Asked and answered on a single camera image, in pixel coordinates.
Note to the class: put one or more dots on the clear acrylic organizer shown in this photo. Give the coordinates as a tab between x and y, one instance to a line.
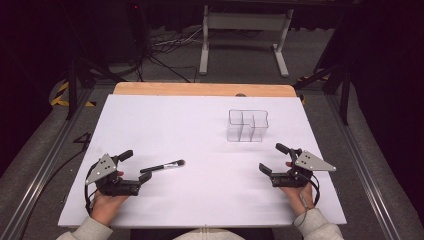
248	126

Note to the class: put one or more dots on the person's torso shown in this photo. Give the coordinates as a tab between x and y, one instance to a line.
208	234

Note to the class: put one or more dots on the person's left hand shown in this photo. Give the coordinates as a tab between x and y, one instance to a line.
106	208

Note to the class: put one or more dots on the black makeup brush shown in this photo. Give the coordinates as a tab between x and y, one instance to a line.
163	166

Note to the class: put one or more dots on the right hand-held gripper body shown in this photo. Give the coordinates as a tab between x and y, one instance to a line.
293	179

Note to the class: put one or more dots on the wooden table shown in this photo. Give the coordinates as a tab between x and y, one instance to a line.
203	89

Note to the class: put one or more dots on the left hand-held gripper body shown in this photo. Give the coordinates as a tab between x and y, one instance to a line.
110	181

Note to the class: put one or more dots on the black tower with red light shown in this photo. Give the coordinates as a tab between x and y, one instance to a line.
137	30

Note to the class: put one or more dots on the black tripod stand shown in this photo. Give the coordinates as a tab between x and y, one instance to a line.
343	90
75	83

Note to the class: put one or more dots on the aluminium floor rail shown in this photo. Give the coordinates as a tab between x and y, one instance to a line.
43	166
363	166

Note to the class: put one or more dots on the yellow black hazard tape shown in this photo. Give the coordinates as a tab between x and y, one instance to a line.
61	98

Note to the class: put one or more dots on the white metal stand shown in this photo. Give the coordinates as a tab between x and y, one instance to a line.
245	20

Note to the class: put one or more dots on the person's right hand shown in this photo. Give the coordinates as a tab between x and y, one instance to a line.
296	200

